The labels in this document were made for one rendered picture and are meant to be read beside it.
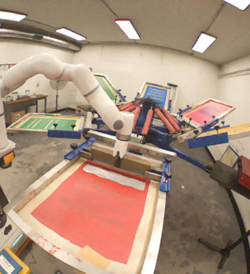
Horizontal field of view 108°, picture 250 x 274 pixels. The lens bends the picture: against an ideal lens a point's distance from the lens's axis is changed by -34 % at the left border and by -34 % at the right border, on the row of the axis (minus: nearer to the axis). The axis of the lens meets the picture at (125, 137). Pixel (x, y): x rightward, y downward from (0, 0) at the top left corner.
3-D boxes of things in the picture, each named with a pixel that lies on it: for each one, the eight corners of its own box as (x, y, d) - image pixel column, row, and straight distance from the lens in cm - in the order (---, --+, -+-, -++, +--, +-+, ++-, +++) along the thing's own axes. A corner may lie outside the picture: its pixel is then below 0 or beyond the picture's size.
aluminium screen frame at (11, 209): (144, 290, 51) (148, 290, 47) (5, 213, 66) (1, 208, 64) (166, 167, 97) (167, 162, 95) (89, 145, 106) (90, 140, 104)
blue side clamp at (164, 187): (164, 199, 73) (169, 190, 69) (156, 197, 73) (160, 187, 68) (167, 169, 97) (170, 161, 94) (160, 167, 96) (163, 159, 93)
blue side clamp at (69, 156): (70, 167, 83) (70, 157, 79) (64, 164, 85) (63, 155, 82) (94, 148, 104) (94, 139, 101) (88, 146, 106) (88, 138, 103)
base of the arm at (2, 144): (-14, 146, 79) (-20, 116, 75) (2, 137, 83) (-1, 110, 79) (-4, 156, 66) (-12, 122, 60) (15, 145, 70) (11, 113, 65)
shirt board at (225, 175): (245, 184, 159) (250, 177, 156) (245, 206, 124) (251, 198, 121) (150, 134, 175) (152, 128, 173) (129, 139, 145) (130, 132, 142)
